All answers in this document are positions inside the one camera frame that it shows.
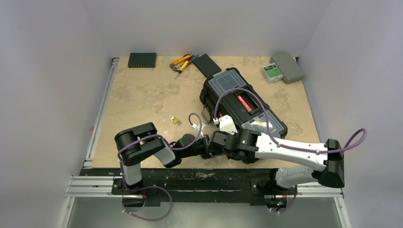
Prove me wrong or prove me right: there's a black network switch box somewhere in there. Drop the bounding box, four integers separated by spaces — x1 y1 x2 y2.
127 53 157 68

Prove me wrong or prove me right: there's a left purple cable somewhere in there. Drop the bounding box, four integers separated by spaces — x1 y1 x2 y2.
117 113 204 221

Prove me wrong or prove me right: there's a grey plastic case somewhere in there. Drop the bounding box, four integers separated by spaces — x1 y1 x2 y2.
271 52 305 84

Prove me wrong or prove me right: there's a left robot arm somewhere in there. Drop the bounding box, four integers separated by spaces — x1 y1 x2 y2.
114 123 209 194

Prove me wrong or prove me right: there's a green labelled small box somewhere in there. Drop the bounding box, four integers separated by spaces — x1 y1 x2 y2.
261 63 283 84

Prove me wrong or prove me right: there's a black flat tray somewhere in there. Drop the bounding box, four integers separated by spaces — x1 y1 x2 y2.
193 54 222 78

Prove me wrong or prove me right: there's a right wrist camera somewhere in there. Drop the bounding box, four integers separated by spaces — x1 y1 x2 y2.
213 115 238 135

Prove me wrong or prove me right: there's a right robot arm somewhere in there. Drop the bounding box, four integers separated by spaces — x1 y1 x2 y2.
208 129 345 193

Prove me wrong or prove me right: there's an aluminium frame rail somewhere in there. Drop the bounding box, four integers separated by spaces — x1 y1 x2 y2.
63 56 350 228

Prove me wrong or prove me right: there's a black tool box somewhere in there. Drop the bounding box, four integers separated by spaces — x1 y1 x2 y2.
199 67 288 139

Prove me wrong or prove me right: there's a yellow handled pliers top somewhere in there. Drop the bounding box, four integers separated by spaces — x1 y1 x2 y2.
169 54 192 72

